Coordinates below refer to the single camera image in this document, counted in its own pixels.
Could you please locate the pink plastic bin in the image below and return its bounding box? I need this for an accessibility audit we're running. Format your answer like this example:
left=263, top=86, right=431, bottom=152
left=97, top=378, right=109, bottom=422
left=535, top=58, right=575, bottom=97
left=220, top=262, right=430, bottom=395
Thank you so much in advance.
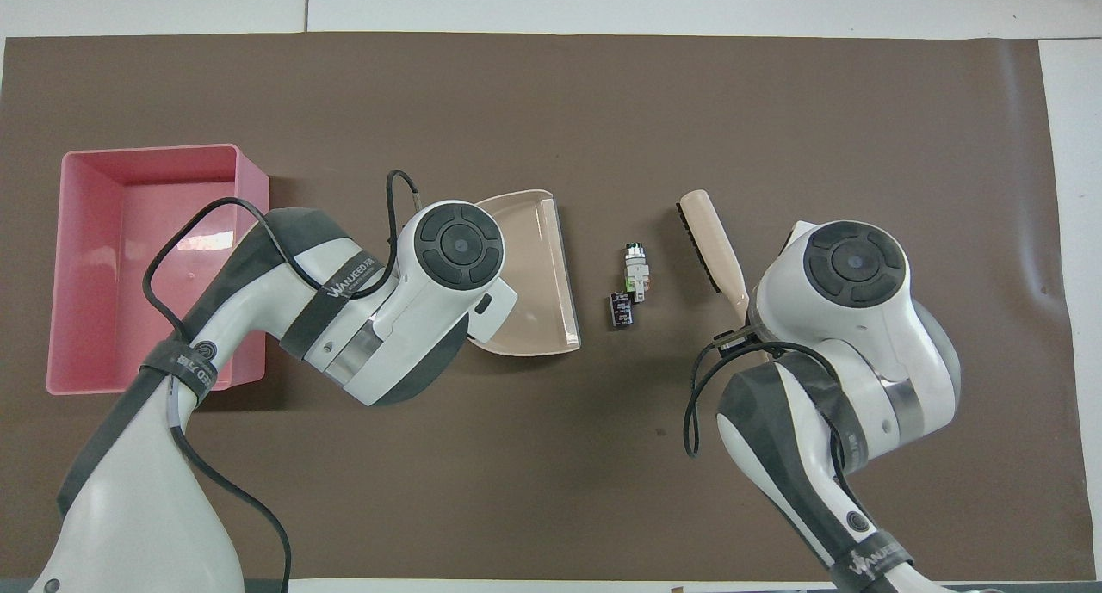
left=46, top=144, right=270, bottom=396

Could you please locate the beige plastic dustpan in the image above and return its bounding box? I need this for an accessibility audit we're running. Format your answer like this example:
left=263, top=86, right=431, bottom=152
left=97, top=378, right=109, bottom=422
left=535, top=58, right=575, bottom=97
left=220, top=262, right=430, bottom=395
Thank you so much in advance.
left=465, top=189, right=581, bottom=357

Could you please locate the beige brush with black bristles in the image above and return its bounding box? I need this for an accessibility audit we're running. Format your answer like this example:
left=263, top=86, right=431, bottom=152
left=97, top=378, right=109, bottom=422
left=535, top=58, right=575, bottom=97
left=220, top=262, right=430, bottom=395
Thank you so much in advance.
left=678, top=189, right=750, bottom=312

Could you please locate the white green push-button switch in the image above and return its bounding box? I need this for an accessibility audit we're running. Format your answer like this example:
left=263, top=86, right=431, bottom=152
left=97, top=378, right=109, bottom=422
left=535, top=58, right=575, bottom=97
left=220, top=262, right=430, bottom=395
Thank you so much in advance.
left=621, top=242, right=653, bottom=304

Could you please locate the black cable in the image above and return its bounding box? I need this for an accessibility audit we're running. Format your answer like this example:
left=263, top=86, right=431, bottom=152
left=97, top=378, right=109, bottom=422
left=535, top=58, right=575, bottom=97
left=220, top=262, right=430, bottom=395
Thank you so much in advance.
left=142, top=170, right=424, bottom=593
left=684, top=328, right=870, bottom=525

